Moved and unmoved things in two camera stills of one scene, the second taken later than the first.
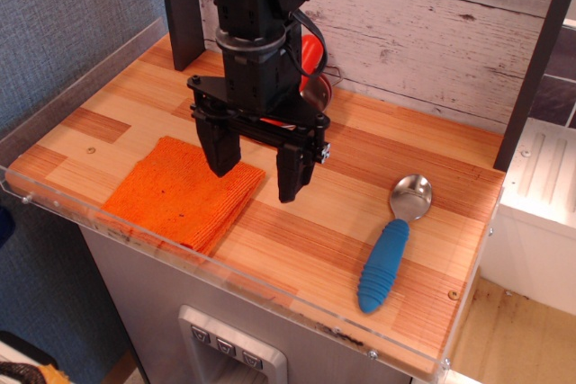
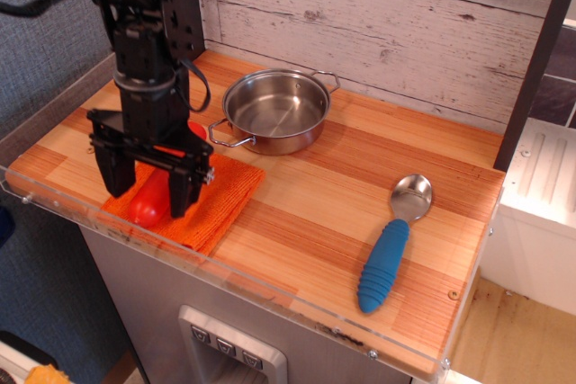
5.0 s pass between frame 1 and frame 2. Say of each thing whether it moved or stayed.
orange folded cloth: stayed
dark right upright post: stayed
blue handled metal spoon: stayed
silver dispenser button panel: stayed
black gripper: moved
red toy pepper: moved
